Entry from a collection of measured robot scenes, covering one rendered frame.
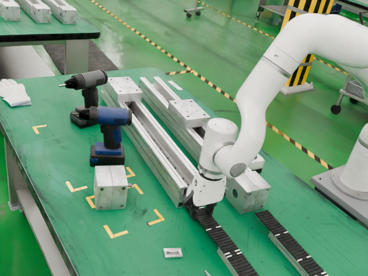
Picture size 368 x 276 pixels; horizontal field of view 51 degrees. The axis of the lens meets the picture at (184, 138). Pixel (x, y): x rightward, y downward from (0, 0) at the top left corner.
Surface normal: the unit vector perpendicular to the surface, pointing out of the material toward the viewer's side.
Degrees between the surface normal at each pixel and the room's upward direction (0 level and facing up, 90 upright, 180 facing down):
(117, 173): 0
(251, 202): 90
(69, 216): 0
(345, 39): 69
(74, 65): 90
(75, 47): 90
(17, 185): 90
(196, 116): 0
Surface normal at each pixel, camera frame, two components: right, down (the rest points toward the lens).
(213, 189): 0.46, 0.53
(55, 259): 0.16, -0.84
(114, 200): 0.25, 0.54
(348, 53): -0.32, 0.54
